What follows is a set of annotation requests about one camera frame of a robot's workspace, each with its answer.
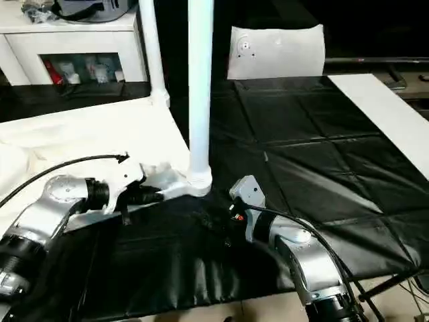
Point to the black metal stand leg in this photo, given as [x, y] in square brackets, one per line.
[392, 285]

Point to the grey clutter on cabinet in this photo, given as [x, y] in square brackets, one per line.
[80, 8]

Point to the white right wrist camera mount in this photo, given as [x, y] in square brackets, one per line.
[248, 193]

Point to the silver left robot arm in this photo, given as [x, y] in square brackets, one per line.
[47, 215]

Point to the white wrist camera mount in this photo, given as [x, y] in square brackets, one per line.
[248, 193]
[122, 184]

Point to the white plastic table leg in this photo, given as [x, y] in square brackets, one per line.
[200, 87]
[151, 47]

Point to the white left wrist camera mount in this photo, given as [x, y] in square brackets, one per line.
[122, 184]

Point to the white flat board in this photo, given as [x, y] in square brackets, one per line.
[389, 114]

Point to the red bottle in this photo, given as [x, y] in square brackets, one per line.
[53, 71]

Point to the white plastic table top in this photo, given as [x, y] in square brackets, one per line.
[74, 134]

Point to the white cushion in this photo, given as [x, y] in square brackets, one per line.
[276, 52]

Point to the black work mat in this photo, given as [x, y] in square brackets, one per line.
[322, 174]

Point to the white cabinet with glass doors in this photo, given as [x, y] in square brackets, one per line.
[74, 43]

